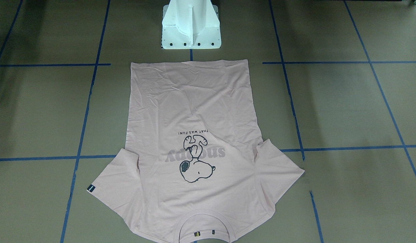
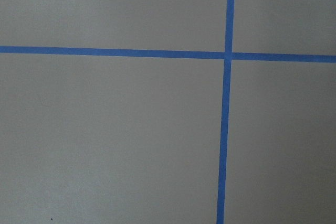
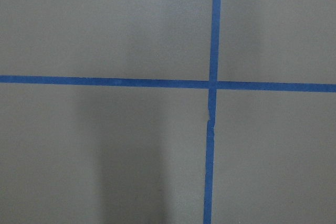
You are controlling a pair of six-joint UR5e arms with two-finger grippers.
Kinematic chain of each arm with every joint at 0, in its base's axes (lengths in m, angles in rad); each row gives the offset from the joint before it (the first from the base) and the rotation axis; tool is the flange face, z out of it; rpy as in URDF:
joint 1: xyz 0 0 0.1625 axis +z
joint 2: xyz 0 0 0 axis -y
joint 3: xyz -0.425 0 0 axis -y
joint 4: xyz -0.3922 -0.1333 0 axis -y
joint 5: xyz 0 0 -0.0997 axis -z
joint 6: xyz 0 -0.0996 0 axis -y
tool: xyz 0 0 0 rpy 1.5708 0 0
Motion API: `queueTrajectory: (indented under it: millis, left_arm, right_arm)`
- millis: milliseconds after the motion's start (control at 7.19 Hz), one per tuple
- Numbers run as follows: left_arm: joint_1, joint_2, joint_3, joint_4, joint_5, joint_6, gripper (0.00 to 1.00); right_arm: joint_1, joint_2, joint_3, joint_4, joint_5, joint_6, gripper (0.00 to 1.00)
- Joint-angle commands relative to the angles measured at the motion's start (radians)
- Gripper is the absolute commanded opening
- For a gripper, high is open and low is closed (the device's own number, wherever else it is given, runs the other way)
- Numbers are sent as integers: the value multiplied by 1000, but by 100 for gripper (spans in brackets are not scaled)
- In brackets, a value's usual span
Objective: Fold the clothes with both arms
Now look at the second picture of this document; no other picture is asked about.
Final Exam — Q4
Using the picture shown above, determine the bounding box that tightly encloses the long vertical blue tape line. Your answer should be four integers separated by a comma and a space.
216, 0, 235, 223

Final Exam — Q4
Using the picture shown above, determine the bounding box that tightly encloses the long horizontal blue tape line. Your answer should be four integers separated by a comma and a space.
1, 46, 335, 63

